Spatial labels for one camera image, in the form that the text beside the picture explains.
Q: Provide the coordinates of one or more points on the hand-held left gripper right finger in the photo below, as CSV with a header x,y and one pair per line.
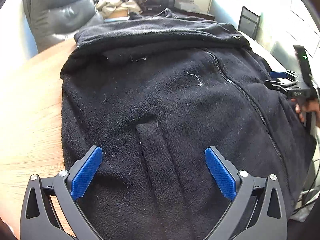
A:
x,y
221,175

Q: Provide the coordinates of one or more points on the beige clothes pile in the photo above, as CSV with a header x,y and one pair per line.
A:
x,y
112,5

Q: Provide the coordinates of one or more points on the person's right hand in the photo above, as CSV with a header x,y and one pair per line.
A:
x,y
297,108

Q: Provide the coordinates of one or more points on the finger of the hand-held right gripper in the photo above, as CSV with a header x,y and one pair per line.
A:
x,y
280,85
278,74

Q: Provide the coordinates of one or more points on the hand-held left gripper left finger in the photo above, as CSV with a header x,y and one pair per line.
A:
x,y
86,173

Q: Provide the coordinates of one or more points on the grey leather armchair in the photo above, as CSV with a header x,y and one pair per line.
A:
x,y
60,15

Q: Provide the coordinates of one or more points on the black fleece jacket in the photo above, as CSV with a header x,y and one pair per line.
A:
x,y
170,100

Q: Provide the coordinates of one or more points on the light wooden cabinet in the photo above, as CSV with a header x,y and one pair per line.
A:
x,y
118,13

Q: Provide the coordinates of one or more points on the black office chair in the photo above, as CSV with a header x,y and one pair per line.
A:
x,y
248,22

